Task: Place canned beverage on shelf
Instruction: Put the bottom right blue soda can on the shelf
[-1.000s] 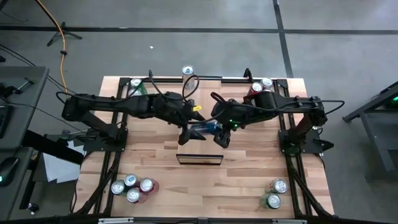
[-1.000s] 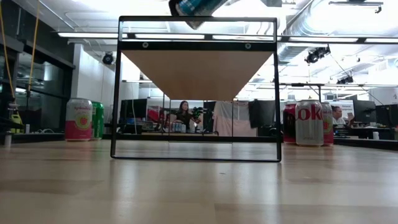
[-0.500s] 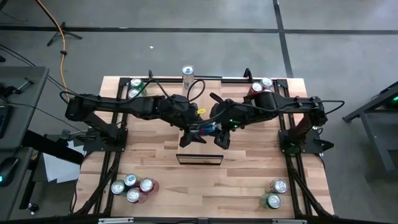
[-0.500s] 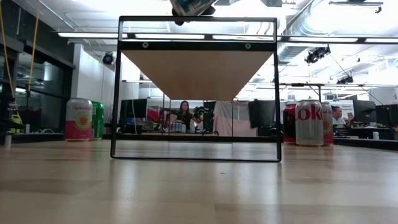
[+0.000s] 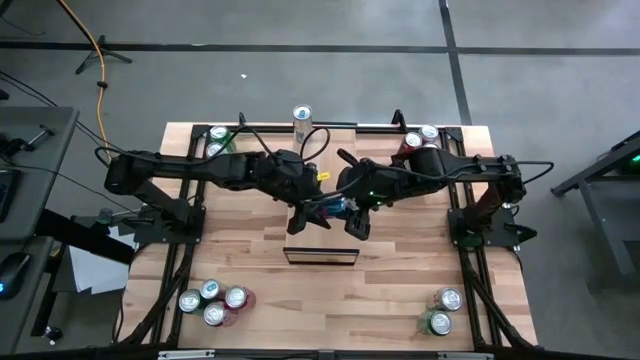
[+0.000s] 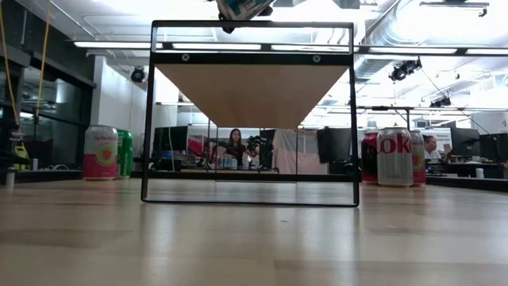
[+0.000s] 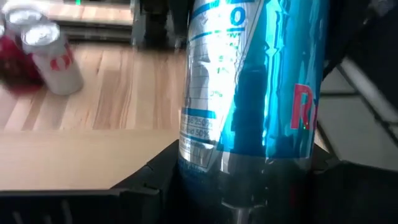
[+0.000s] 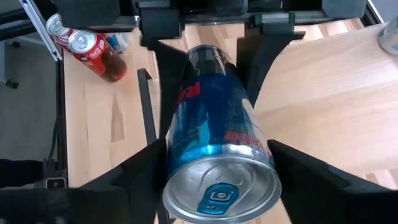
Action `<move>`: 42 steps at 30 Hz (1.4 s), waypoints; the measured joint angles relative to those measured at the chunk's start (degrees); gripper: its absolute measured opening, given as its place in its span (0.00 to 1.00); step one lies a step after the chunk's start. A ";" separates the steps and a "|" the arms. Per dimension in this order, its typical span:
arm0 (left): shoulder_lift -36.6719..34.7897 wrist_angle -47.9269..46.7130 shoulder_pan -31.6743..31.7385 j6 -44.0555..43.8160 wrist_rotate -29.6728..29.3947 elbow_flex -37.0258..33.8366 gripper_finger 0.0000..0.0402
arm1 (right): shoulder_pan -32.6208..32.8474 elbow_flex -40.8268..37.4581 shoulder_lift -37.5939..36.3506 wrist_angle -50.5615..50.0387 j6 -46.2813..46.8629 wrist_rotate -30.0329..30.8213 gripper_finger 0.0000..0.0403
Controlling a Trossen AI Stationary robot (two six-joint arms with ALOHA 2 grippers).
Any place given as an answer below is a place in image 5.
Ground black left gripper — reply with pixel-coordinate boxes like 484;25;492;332
287;167;332;236

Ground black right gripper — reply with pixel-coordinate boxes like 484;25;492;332
337;164;396;242

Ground slim silver can blue tab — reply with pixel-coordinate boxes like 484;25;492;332
324;196;357;220
199;279;224;303
292;103;315;154

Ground silver Diet Coke can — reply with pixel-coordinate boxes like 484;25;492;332
429;286;464;313

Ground white paper sheets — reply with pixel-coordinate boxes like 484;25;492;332
67;224;139;296

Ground black stand beam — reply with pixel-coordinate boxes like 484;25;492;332
33;208;137;266

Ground dark grey metal desk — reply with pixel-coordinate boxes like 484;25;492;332
549;129;640;291

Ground black tripod stand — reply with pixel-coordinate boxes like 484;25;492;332
74;33;134;76

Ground black caster wheel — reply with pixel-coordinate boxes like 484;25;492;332
42;324;65;346

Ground black device green light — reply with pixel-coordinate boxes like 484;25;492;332
617;132;640;176

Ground black clamp tool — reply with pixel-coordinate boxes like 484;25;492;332
0;124;56;159

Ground black computer mouse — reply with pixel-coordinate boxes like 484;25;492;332
0;251;32;301

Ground black keyboard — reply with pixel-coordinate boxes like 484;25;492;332
0;168;22;224

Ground wooden shelf black metal frame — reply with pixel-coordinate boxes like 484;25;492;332
282;121;360;266

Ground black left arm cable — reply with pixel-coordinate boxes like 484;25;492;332
93;112;332;169

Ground black aluminium table frame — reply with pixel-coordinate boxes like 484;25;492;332
115;113;539;354

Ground silver metal bracket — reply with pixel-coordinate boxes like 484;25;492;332
157;349;216;360
437;351;495;360

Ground yellow power cable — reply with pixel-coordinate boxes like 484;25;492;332
55;0;129;151

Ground black floor cable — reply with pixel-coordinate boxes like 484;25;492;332
0;71;151;211

